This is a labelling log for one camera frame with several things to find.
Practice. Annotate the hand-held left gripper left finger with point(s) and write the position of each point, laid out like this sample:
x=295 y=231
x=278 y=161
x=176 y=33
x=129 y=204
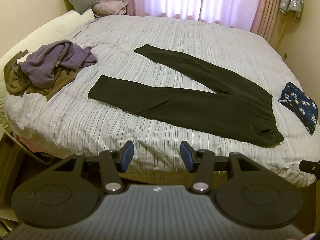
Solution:
x=126 y=156

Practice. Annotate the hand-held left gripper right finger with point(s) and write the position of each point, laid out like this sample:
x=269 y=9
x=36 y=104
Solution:
x=187 y=157

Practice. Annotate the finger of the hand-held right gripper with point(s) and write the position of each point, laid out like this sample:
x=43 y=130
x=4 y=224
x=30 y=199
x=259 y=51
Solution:
x=311 y=167

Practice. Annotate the black pants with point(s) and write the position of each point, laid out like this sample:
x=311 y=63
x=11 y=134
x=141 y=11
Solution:
x=200 y=105

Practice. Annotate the navy printed garment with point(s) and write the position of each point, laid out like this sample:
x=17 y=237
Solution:
x=300 y=105

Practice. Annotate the brown garment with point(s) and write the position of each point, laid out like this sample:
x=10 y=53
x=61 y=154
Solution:
x=62 y=77

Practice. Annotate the bed with striped grey cover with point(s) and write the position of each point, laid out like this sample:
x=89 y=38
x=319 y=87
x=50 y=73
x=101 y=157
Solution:
x=175 y=35

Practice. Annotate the purple sweater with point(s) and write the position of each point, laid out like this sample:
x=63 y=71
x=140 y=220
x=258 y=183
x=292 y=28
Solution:
x=42 y=60

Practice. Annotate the olive green garment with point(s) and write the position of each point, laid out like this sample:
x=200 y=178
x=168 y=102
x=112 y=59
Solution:
x=13 y=80

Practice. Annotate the crumpled pink blanket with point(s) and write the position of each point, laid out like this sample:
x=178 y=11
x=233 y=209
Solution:
x=112 y=2

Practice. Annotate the silver puffer jacket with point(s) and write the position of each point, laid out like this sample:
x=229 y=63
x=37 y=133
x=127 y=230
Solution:
x=291 y=0

